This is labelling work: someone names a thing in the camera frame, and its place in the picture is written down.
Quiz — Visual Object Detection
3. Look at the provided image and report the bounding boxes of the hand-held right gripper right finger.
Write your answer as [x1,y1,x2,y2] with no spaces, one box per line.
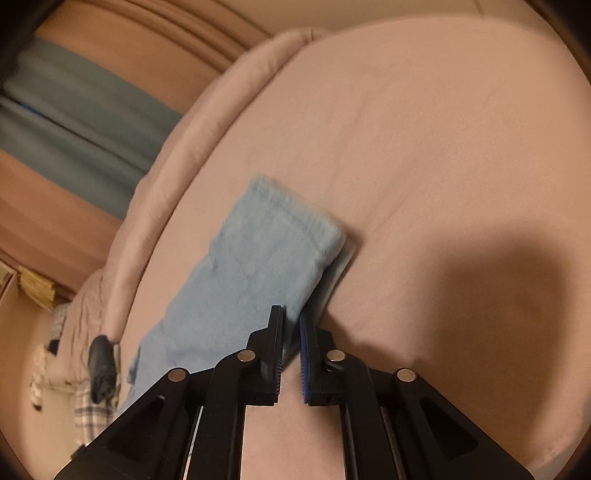
[299,314,536,480]

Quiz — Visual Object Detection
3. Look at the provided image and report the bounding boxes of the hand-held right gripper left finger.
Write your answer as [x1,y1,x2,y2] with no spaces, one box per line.
[53,305,284,480]

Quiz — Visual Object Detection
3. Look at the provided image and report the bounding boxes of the light blue denim pants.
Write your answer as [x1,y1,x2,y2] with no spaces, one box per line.
[117,174,357,416]

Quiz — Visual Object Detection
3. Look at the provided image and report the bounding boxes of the dark cloth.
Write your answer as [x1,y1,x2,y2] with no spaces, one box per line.
[90,336,116,402]

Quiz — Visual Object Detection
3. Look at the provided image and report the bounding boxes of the plaid cloth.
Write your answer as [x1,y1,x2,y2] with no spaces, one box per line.
[30,305,125,457]

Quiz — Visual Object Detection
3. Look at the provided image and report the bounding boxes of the pink pillow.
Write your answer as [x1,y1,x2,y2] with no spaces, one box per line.
[44,27,333,393]

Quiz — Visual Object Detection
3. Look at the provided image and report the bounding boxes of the pink bed sheet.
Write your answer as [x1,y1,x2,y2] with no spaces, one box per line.
[102,28,588,480]

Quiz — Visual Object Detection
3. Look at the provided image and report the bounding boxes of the grey-blue curtain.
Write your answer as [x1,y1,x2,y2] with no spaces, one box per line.
[0,37,183,220]

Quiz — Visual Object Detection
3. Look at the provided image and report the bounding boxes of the pink curtain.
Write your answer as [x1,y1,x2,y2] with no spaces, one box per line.
[0,0,278,296]

